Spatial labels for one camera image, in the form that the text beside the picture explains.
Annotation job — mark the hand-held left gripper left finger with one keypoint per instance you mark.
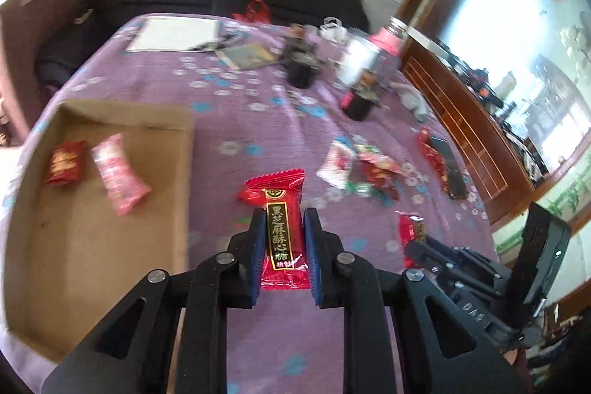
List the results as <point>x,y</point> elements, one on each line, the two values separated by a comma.
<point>259,255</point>

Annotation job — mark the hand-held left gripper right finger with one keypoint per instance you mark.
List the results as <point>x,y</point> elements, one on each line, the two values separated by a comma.
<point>310,255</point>

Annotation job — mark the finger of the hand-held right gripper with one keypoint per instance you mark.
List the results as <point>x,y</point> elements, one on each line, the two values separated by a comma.
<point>475,264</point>
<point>429,258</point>

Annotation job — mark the red candy with black label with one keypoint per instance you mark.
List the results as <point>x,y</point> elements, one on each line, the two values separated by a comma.
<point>282,232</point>

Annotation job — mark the red candy with gold print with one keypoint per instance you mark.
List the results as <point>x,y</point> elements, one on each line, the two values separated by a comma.
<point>408,228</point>

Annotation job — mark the green white candy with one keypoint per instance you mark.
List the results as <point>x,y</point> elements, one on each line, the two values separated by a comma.
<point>359,187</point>

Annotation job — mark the pink cartoon snack packet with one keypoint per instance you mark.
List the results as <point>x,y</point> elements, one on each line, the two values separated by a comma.
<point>338,163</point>

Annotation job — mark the cardboard box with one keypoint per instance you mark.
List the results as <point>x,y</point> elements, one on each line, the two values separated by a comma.
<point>101,237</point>

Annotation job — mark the small red candy packet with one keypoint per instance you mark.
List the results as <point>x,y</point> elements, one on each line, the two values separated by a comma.
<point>64,163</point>

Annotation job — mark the black phone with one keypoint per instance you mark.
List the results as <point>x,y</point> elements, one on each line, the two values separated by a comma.
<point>450,172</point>

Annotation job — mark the red snack packet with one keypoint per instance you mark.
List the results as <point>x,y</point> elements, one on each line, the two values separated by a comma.
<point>381,172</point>

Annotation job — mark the crinkled red packet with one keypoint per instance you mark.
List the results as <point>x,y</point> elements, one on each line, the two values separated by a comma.
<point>429,151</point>

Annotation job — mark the purple floral tablecloth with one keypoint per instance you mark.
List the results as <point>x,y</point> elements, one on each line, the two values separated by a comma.
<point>258,112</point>

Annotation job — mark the wooden cabinet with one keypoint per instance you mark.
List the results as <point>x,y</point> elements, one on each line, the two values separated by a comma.
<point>466,117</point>

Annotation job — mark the grey cloth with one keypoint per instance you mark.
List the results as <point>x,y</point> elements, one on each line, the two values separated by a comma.
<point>415,98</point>

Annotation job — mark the black cup with red label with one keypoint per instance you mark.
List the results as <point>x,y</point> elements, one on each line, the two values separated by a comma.
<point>360,101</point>

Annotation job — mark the thin booklet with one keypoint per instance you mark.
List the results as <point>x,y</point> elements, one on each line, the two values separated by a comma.
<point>247,54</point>

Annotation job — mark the clear jar with pink lid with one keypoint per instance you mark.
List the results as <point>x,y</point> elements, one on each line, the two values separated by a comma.
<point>371,52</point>

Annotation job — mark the black pen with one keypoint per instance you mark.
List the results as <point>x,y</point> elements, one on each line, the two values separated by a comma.
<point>207,45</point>

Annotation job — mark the small white bag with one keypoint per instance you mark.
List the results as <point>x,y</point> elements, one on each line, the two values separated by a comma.
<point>333,28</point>

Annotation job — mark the large framed window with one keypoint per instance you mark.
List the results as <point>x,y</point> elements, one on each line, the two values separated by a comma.
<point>521,29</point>

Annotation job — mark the white paper pad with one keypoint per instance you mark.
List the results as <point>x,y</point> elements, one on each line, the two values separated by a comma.
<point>173,34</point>

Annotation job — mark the red plastic bag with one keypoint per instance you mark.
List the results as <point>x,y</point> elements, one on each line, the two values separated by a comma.
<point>254,12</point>

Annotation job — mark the brown armchair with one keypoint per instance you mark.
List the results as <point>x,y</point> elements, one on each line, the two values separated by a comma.
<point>27,34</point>

